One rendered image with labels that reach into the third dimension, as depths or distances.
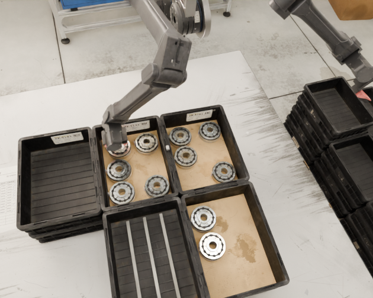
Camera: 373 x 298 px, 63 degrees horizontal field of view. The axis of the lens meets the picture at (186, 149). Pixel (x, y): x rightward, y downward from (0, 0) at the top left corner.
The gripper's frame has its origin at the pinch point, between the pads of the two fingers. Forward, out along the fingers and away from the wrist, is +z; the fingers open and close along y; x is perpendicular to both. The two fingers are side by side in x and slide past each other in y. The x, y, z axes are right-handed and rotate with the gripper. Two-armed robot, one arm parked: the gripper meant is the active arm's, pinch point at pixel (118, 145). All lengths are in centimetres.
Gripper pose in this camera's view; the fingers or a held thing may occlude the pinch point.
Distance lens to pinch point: 138.5
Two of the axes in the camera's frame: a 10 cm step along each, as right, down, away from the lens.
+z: -0.1, 4.2, 9.1
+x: -2.2, -8.8, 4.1
